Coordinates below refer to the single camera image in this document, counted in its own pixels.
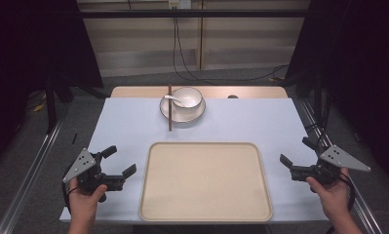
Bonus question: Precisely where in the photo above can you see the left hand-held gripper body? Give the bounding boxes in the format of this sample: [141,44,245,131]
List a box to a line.
[62,147,126,193]

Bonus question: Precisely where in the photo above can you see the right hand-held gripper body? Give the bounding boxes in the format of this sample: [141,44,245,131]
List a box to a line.
[291,144,371,186]

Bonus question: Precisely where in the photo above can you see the person's right hand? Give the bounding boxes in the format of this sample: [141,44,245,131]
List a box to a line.
[305,167,351,222]

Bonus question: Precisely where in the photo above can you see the person's left hand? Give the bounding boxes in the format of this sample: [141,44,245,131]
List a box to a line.
[68,177,108,224]

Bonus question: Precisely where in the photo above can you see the pale blue table cover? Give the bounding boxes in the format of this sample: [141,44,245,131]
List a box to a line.
[58,97,331,224]

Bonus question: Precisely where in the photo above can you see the black metal stand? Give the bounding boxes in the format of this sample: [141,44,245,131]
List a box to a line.
[44,76,58,135]

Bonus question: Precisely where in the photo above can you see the brown wooden chopsticks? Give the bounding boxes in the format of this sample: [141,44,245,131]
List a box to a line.
[167,84,174,133]

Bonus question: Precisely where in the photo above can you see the wooden table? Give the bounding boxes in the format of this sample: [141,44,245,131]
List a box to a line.
[110,85,290,99]

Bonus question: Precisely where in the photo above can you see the beige rectangular tray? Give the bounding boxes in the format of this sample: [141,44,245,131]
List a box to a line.
[138,141,274,224]

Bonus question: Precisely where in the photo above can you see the white round plate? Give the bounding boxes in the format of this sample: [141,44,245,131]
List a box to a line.
[159,94,207,125]

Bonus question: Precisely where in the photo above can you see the white ceramic spoon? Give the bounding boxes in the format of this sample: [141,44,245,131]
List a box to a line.
[164,94,185,108]

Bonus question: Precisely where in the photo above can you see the black curtain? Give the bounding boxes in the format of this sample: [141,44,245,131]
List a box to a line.
[284,0,389,179]
[0,0,104,174]

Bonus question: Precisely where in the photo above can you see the white bowl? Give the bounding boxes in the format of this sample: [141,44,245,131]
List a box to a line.
[171,86,204,110]

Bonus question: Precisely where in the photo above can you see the black horizontal bar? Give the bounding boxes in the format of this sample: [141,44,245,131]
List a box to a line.
[79,9,311,20]

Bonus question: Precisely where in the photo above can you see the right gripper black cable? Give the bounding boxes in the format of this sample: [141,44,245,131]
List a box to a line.
[338,171,356,213]

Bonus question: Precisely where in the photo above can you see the aluminium floor rail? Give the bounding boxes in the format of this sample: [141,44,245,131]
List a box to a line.
[0,105,71,234]
[298,99,384,234]

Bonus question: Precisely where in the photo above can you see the black cable on floor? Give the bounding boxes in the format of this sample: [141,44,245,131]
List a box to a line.
[172,16,292,83]

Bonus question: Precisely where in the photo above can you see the white wall socket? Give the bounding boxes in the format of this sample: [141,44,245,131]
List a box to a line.
[168,0,193,10]

